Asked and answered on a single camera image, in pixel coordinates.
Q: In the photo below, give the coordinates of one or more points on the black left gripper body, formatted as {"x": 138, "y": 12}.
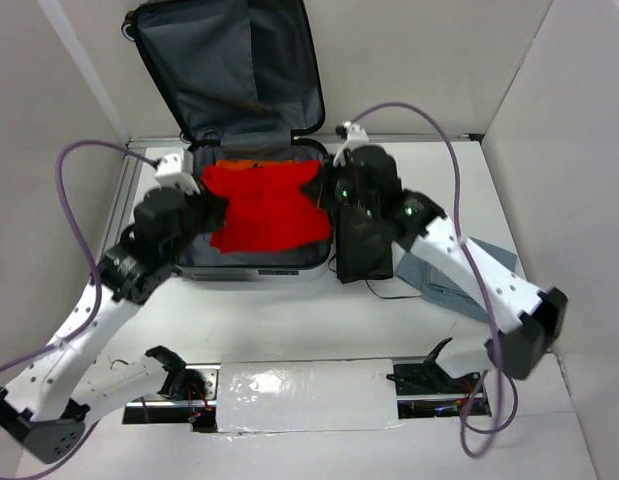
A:
{"x": 202, "y": 215}

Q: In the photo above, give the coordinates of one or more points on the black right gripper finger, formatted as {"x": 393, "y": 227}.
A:
{"x": 316, "y": 202}
{"x": 320, "y": 185}

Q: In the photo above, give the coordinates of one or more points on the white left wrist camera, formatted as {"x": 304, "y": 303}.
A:
{"x": 176, "y": 169}

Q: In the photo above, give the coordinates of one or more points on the white taped cover sheet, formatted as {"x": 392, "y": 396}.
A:
{"x": 315, "y": 396}

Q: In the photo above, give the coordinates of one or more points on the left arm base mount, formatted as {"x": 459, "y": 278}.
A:
{"x": 193, "y": 404}

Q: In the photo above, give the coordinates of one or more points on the red cloth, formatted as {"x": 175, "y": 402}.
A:
{"x": 266, "y": 212}

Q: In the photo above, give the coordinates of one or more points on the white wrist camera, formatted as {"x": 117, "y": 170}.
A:
{"x": 176, "y": 169}
{"x": 352, "y": 136}

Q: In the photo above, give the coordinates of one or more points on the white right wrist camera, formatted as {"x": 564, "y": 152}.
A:
{"x": 352, "y": 136}

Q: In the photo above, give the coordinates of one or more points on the black garment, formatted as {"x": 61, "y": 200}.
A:
{"x": 363, "y": 252}

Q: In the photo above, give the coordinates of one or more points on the orange patterned towel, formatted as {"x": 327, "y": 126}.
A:
{"x": 243, "y": 164}

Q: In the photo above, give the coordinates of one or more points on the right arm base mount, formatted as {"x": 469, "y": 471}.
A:
{"x": 424, "y": 392}

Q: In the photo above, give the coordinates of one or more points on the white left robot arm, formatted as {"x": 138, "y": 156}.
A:
{"x": 49, "y": 406}

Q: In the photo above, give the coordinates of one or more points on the light blue denim jeans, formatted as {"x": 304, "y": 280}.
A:
{"x": 462, "y": 277}

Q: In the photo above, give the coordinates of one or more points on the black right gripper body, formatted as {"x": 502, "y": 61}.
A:
{"x": 324, "y": 187}

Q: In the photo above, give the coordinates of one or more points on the open grey-lined suitcase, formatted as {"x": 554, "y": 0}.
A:
{"x": 242, "y": 82}

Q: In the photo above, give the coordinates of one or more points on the aluminium frame rail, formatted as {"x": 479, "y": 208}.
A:
{"x": 135, "y": 180}

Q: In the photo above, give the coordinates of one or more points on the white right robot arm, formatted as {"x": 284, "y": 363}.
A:
{"x": 374, "y": 213}

